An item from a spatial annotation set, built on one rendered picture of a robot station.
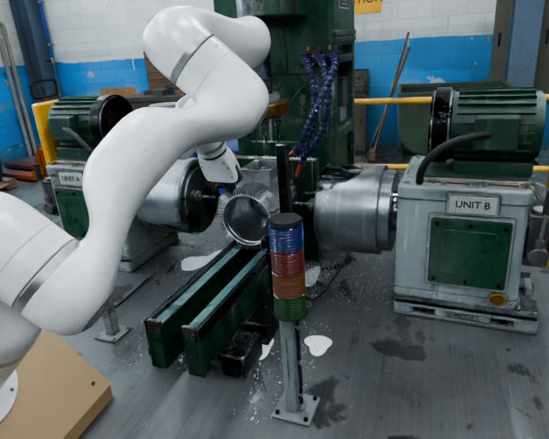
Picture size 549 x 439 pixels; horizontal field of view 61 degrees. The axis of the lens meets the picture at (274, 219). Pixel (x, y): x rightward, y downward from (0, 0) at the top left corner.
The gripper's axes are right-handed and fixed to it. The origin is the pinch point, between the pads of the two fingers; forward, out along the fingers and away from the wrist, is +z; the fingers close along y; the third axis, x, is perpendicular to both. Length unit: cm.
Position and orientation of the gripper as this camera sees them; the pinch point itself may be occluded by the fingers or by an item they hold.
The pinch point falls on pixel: (230, 187)
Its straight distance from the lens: 138.2
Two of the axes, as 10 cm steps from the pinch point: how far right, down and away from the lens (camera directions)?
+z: 2.4, 6.2, 7.4
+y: 9.2, 0.8, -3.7
